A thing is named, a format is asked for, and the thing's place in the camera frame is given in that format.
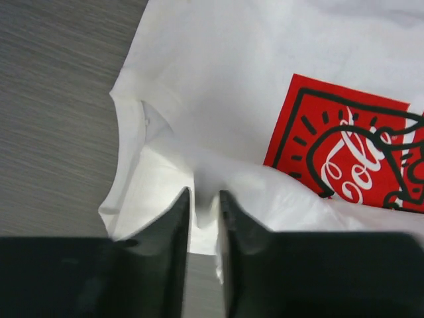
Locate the white t-shirt red print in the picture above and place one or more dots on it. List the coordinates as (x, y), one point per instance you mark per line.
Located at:
(309, 112)

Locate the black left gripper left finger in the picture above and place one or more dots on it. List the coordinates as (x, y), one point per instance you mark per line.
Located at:
(141, 276)

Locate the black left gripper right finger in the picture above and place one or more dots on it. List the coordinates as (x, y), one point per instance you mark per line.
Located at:
(316, 274)

